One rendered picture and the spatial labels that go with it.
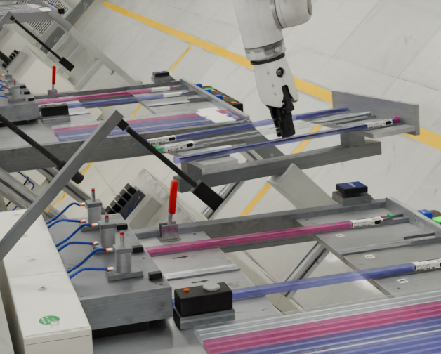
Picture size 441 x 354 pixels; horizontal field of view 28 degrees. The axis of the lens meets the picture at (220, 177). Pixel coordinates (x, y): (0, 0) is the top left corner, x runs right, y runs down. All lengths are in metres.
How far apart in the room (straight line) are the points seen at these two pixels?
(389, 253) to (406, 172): 1.60
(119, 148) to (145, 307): 1.15
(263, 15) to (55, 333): 0.94
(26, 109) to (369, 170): 1.31
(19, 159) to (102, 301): 1.13
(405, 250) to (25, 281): 0.65
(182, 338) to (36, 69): 4.75
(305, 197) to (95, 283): 0.78
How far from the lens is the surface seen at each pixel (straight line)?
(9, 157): 2.29
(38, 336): 1.07
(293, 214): 1.66
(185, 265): 1.45
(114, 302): 1.21
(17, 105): 2.59
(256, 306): 1.30
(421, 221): 1.63
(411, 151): 3.16
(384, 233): 1.60
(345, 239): 1.57
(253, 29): 1.81
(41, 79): 5.89
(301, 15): 1.80
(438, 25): 3.66
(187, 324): 1.23
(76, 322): 1.09
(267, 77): 1.84
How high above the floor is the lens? 1.68
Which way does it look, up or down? 24 degrees down
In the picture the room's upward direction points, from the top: 49 degrees counter-clockwise
